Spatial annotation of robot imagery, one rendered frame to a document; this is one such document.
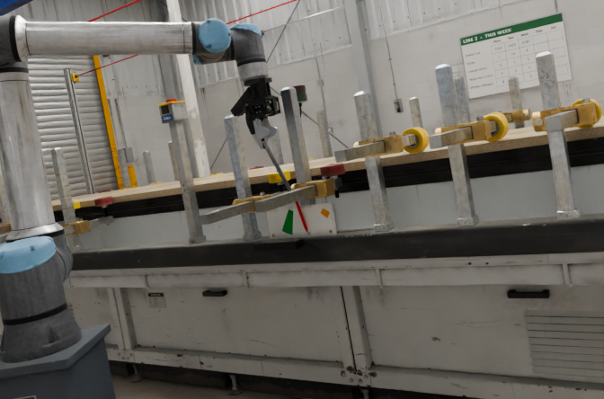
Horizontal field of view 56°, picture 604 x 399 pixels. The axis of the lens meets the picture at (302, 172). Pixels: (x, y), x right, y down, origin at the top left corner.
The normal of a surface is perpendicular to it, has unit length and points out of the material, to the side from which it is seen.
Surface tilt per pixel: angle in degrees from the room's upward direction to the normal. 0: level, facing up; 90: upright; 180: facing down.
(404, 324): 91
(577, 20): 90
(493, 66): 90
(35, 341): 70
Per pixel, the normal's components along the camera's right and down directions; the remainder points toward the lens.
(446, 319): -0.54, 0.14
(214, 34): 0.33, 0.00
